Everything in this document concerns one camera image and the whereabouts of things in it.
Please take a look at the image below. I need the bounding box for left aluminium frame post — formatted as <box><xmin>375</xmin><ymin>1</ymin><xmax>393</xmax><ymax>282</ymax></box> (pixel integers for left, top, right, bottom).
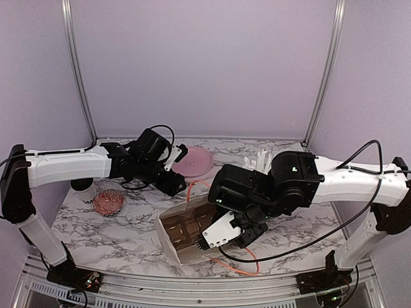
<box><xmin>61</xmin><ymin>0</ymin><xmax>98</xmax><ymax>141</ymax></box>

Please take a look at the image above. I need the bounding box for brown cardboard cup carrier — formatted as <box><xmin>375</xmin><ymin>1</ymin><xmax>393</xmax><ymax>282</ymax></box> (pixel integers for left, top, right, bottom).
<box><xmin>160</xmin><ymin>203</ymin><xmax>218</xmax><ymax>251</ymax></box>

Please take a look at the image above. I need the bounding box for aluminium frame post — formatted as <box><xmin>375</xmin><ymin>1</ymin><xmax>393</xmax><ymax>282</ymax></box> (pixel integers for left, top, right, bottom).
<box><xmin>61</xmin><ymin>0</ymin><xmax>98</xmax><ymax>141</ymax></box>
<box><xmin>303</xmin><ymin>0</ymin><xmax>346</xmax><ymax>147</ymax></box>

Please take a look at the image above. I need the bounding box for pink round plate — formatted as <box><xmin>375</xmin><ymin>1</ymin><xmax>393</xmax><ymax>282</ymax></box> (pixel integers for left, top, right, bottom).
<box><xmin>172</xmin><ymin>146</ymin><xmax>214</xmax><ymax>178</ymax></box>

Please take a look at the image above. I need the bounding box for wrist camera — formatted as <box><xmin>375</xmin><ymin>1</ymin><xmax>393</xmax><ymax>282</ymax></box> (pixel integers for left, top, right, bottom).
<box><xmin>164</xmin><ymin>144</ymin><xmax>188</xmax><ymax>171</ymax></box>
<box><xmin>196</xmin><ymin>211</ymin><xmax>242</xmax><ymax>250</ymax></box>

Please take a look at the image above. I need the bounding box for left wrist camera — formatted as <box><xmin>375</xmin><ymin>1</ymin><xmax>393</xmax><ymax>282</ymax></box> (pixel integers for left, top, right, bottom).
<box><xmin>164</xmin><ymin>144</ymin><xmax>188</xmax><ymax>171</ymax></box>

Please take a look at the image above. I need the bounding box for right aluminium frame post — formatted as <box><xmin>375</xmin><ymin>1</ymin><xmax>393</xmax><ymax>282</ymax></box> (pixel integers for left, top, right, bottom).
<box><xmin>303</xmin><ymin>0</ymin><xmax>346</xmax><ymax>147</ymax></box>

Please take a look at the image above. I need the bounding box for white paper coffee cup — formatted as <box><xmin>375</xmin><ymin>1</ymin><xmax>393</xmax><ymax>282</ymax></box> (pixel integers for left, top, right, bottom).
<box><xmin>77</xmin><ymin>185</ymin><xmax>97</xmax><ymax>205</ymax></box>

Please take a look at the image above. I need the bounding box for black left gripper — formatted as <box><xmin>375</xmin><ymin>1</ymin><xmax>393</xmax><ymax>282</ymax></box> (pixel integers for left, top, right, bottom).
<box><xmin>136</xmin><ymin>158</ymin><xmax>187</xmax><ymax>196</ymax></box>

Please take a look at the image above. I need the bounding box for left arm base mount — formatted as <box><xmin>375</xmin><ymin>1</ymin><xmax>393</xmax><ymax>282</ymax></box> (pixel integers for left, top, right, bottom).
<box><xmin>46</xmin><ymin>256</ymin><xmax>102</xmax><ymax>293</ymax></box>

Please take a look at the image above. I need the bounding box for bundle of white wrapped straws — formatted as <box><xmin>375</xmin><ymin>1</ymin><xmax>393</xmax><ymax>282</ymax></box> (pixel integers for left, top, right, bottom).
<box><xmin>244</xmin><ymin>149</ymin><xmax>274</xmax><ymax>175</ymax></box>

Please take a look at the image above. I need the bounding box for white paper takeout bag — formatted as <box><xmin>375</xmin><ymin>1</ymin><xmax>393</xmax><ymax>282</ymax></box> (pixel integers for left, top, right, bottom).
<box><xmin>155</xmin><ymin>180</ymin><xmax>260</xmax><ymax>277</ymax></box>

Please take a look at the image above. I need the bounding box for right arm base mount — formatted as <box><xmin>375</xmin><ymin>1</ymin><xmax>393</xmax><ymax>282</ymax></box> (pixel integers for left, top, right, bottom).
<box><xmin>295</xmin><ymin>250</ymin><xmax>353</xmax><ymax>295</ymax></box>

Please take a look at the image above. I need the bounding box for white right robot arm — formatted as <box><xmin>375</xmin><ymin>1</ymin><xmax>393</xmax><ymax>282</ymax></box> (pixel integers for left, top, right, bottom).
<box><xmin>198</xmin><ymin>151</ymin><xmax>410</xmax><ymax>287</ymax></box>

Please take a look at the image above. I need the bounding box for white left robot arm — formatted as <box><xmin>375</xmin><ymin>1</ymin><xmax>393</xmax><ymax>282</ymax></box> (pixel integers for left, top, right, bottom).
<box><xmin>1</xmin><ymin>127</ymin><xmax>188</xmax><ymax>286</ymax></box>

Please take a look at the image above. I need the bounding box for red patterned small bowl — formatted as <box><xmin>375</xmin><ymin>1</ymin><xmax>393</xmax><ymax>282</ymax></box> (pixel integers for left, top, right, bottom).
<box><xmin>93</xmin><ymin>189</ymin><xmax>125</xmax><ymax>217</ymax></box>

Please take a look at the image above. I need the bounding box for aluminium front rail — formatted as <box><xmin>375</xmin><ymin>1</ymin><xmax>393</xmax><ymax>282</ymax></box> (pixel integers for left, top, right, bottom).
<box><xmin>12</xmin><ymin>266</ymin><xmax>386</xmax><ymax>308</ymax></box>

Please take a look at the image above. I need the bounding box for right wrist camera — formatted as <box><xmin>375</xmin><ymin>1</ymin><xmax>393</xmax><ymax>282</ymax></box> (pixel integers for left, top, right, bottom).
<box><xmin>196</xmin><ymin>211</ymin><xmax>242</xmax><ymax>250</ymax></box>

